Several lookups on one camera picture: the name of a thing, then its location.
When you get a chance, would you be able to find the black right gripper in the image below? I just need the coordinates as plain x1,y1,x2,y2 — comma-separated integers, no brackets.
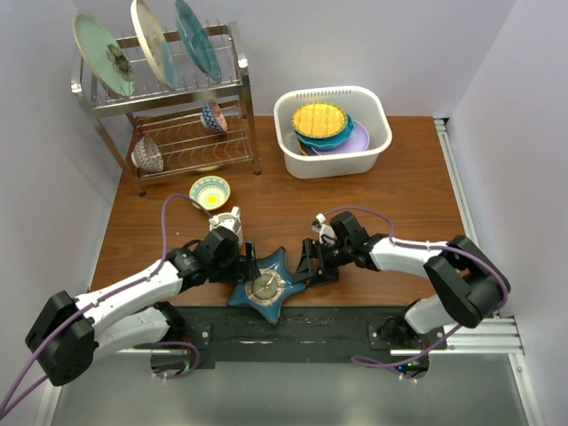
291,238,352,288

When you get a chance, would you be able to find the dark blue bottom plate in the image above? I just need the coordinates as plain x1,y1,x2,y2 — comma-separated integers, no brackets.
297,140,318,156

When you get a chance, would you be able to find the teal dotted scalloped plate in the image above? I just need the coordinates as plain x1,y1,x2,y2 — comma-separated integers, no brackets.
296,114,354,151

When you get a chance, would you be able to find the lilac purple plate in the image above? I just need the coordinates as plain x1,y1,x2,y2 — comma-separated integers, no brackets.
312,121,369,155

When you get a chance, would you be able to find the orange woven pattern plate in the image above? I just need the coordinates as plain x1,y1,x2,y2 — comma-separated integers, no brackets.
291,102,348,138

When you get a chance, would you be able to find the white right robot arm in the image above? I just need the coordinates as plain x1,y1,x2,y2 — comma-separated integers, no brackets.
292,209,510,349

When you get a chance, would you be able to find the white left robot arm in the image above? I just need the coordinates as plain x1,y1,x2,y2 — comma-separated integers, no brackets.
25,227,260,386

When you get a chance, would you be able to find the white plastic bin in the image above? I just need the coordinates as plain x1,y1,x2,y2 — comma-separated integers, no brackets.
273,85,392,179

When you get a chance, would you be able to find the dark blue star plate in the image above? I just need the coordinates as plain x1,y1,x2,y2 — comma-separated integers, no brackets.
226,247,307,325

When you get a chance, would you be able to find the white ceramic mug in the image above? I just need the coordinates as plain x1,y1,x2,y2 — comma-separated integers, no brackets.
217,207,243,247

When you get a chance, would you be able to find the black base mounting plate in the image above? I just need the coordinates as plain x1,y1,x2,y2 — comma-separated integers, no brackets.
165,306,445,369

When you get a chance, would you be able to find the yellow blue patterned saucer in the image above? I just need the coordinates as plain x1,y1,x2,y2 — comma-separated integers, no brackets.
188,175,231,211

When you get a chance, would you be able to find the grey patterned bowl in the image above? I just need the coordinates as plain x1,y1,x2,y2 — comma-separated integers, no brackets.
130,136,164,173

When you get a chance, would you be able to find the blue white patterned bowl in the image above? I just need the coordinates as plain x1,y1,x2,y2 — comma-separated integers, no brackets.
201,99,228,133

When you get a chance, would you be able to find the stainless steel dish rack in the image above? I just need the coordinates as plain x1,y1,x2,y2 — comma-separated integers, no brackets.
71,21,262,196

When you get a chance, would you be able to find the teal plate on rack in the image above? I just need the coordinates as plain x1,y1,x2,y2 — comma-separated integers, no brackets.
175,0,222,83

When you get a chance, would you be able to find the cream plate on rack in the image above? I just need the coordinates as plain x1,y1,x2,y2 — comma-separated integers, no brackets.
130,0,178,90

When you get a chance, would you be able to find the mint flower plate on rack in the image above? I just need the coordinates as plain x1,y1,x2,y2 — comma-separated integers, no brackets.
73,12,134,98

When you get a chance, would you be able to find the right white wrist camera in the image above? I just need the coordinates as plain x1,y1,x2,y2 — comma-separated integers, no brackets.
312,213,336,245

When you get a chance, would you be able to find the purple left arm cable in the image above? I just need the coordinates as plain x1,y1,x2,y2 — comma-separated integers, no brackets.
0,194,217,422

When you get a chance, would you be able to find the aluminium frame rail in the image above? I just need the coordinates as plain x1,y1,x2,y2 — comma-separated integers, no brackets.
432,117,545,426

